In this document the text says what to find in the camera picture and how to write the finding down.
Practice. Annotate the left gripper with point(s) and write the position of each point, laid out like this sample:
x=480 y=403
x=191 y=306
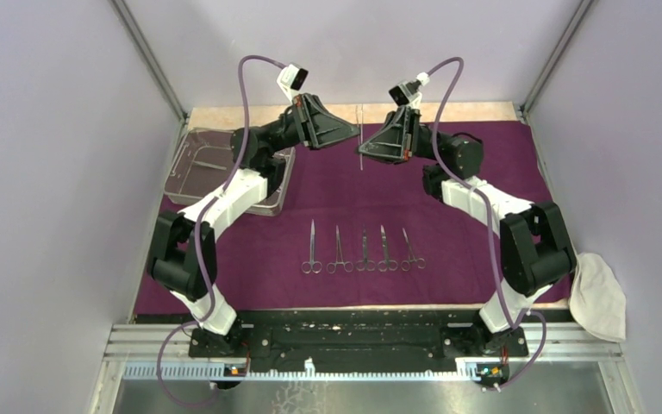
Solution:
x=318 y=127

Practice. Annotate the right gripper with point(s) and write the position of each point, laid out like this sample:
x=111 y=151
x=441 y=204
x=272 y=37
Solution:
x=397 y=138

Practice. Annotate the metal tweezers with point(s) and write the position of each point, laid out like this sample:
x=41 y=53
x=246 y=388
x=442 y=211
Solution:
x=209 y=165
x=360 y=123

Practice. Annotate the maroon wrap cloth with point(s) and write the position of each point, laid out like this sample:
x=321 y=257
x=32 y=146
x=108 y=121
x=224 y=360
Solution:
x=260 y=257

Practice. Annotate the surgical scissors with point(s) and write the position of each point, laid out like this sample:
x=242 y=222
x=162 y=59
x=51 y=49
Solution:
x=387 y=264

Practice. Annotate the small metal scissors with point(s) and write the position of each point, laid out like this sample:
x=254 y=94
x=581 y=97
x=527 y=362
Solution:
x=365 y=264

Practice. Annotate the metal mesh instrument tray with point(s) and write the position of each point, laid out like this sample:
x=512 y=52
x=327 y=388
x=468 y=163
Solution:
x=187 y=183

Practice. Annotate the small curved hemostat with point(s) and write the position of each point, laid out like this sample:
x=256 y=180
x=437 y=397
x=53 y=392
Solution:
x=412 y=261

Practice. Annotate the surgical clamp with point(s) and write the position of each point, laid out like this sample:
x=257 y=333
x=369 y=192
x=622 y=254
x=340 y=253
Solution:
x=339 y=263

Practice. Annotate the surgical forceps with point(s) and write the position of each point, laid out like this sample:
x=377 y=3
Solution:
x=311 y=265

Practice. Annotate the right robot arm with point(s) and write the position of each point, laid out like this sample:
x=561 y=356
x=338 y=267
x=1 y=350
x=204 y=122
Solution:
x=529 y=244

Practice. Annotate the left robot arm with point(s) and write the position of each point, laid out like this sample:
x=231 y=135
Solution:
x=182 y=255

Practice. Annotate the white crumpled cloth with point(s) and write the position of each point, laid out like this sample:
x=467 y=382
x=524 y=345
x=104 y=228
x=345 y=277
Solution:
x=597 y=302

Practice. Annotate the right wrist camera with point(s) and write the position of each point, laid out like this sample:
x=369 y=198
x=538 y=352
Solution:
x=408 y=93

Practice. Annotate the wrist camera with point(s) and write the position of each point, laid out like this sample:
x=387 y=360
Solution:
x=408 y=93
x=290 y=80

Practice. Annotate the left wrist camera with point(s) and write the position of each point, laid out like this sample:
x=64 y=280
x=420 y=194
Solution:
x=290 y=80

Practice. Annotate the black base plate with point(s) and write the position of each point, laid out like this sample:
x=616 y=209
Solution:
x=357 y=341

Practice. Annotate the grey cable duct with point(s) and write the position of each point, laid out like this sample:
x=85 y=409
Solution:
x=222 y=371

